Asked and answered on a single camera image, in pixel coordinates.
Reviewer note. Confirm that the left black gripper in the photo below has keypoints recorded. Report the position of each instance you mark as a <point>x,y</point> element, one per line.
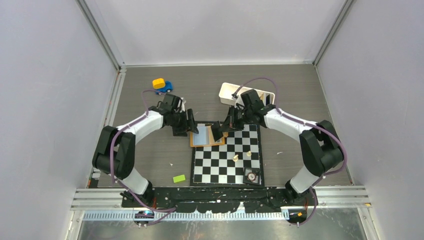
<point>188,125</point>

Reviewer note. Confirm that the white rectangular plastic tray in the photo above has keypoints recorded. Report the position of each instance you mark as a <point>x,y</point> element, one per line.
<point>228,89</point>

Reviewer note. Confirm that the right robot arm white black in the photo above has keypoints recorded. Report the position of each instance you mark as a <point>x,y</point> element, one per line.
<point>320,146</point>

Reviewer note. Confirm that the small black framed round object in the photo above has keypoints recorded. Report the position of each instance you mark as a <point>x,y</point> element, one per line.
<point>252,176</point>

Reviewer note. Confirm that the black white chessboard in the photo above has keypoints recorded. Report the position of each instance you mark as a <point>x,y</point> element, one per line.
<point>213,166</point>

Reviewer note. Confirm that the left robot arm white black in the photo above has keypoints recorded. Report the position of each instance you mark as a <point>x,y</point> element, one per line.
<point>114,154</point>

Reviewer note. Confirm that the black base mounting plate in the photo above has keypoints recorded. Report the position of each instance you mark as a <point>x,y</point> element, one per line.
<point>219,200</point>

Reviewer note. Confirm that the credit cards stack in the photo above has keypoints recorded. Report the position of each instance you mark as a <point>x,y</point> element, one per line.
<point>267,97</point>

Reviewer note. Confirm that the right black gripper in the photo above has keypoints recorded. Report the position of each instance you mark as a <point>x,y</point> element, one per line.
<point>233,124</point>

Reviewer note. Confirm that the blue yellow toy car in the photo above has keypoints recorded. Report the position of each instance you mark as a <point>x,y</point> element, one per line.
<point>162,86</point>

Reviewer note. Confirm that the green rectangular block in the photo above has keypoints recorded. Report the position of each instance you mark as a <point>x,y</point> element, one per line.
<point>179,178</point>

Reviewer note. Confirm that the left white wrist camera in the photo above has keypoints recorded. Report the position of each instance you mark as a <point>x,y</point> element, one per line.
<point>181,105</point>

